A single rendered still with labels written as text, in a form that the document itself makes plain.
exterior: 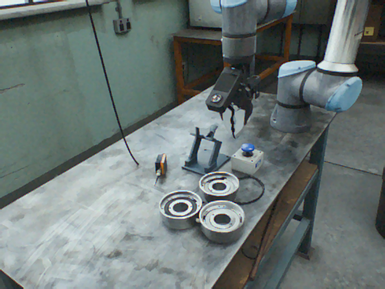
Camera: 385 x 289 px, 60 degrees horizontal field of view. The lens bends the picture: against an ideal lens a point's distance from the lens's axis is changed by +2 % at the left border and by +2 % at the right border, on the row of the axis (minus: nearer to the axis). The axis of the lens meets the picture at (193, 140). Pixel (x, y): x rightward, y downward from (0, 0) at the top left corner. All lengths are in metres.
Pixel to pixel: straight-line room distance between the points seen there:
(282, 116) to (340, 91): 0.23
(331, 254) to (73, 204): 1.36
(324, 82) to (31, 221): 0.91
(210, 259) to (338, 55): 0.69
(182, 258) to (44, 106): 1.81
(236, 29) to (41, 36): 1.74
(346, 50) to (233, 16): 0.46
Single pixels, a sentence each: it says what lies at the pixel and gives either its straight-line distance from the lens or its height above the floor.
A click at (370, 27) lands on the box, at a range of 4.15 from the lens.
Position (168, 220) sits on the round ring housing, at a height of 0.83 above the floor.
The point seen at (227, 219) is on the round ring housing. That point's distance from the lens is 0.81.
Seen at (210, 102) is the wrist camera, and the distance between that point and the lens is 0.73.
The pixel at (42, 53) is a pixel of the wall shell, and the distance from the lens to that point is 2.35.
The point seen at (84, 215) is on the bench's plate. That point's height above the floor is 0.80.
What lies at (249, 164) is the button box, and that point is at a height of 0.83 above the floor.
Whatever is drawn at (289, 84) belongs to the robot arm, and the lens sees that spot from 1.17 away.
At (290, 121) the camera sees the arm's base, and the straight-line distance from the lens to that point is 1.21.
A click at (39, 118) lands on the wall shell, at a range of 2.39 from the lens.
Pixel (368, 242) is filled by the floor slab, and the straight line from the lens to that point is 2.05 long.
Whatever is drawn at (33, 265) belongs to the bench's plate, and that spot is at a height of 0.80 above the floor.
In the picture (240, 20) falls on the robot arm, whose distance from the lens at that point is 0.74.
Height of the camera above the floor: 1.36
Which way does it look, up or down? 29 degrees down
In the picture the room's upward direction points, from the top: 3 degrees counter-clockwise
